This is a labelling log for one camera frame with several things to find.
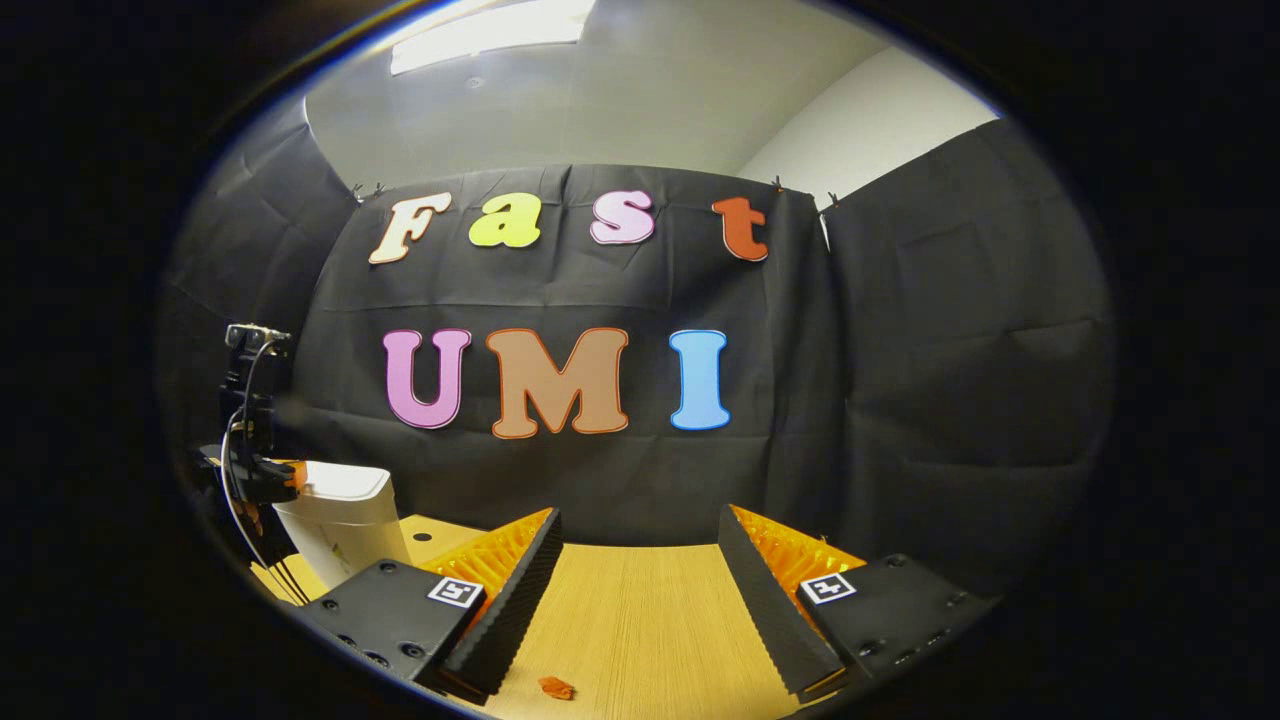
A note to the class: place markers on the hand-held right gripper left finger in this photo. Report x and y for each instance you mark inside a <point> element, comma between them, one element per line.
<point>510,610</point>

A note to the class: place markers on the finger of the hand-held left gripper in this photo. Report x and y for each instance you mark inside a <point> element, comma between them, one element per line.
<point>272,478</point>

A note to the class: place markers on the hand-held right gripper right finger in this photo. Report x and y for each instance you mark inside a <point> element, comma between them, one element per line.
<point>770,610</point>

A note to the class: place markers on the orange paper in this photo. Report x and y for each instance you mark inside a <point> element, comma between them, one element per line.
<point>556,688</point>

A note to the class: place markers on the white desktop garbage bin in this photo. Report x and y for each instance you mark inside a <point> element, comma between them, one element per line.
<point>350,530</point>

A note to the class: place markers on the black backdrop cloth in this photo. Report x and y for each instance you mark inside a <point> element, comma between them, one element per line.
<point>600,290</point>

